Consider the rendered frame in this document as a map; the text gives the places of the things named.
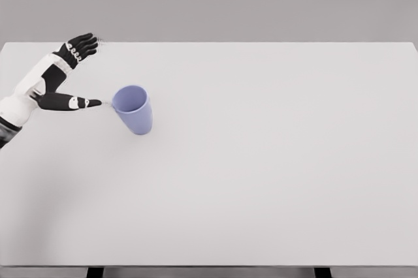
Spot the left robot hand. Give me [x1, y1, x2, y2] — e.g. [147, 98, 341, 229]
[12, 32, 103, 112]

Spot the lavender plastic cup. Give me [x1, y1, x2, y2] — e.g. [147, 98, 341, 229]
[112, 85, 153, 136]

